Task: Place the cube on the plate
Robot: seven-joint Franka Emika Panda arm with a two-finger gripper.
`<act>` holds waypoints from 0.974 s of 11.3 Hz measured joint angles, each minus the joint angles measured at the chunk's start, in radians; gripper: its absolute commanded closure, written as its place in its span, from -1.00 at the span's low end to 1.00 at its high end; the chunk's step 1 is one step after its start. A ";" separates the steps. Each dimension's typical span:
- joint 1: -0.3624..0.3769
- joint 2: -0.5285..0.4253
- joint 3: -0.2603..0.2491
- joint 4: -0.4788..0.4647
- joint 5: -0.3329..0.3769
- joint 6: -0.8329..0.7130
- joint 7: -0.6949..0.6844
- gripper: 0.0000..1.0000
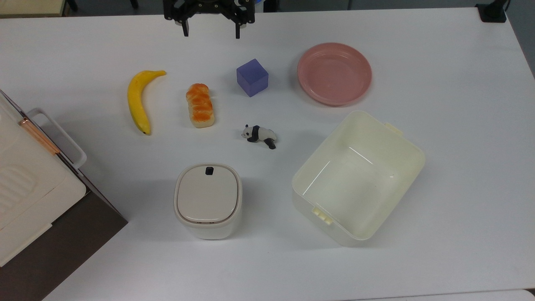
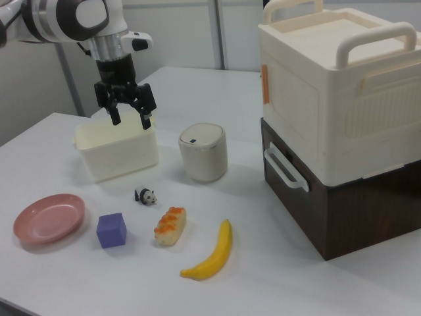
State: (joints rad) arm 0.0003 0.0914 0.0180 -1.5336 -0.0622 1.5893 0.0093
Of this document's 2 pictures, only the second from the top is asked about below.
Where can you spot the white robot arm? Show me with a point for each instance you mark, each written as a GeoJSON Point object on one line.
{"type": "Point", "coordinates": [65, 19]}

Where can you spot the cream plastic storage box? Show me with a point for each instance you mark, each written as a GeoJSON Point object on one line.
{"type": "Point", "coordinates": [342, 85]}

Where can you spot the toy salmon roe sushi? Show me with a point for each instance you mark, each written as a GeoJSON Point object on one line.
{"type": "Point", "coordinates": [170, 225]}

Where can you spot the purple cube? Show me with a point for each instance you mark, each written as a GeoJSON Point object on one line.
{"type": "Point", "coordinates": [112, 231]}

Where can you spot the yellow toy banana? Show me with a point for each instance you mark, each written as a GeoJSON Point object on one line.
{"type": "Point", "coordinates": [213, 256]}

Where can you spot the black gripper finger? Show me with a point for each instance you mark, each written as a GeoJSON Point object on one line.
{"type": "Point", "coordinates": [144, 105]}
{"type": "Point", "coordinates": [110, 108]}

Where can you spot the cream lidded trash can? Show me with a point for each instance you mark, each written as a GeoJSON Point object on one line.
{"type": "Point", "coordinates": [204, 152]}

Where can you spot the dark brown wooden drawer box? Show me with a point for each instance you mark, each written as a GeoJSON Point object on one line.
{"type": "Point", "coordinates": [355, 214]}

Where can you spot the pink plate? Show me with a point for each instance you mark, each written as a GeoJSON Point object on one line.
{"type": "Point", "coordinates": [49, 218]}

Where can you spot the cream plastic bin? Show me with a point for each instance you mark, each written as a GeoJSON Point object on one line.
{"type": "Point", "coordinates": [121, 145]}

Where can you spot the toy panda figure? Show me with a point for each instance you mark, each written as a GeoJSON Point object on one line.
{"type": "Point", "coordinates": [146, 195]}

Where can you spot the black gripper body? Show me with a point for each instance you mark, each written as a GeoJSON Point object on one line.
{"type": "Point", "coordinates": [115, 76]}

